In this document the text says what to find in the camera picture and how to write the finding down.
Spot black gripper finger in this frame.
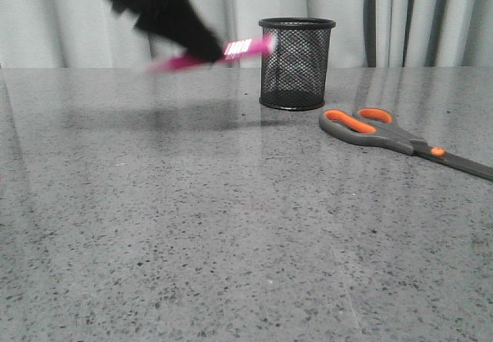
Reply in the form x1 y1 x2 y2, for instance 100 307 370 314
136 0 223 63

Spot pink highlighter pen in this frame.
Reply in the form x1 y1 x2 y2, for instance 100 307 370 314
145 35 277 73

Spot grey orange scissors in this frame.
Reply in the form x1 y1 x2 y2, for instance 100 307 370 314
319 108 492 181

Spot black mesh pen holder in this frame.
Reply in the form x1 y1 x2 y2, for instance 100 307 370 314
259 18 336 111

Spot grey curtain backdrop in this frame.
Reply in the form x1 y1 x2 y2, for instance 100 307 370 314
1 0 492 68

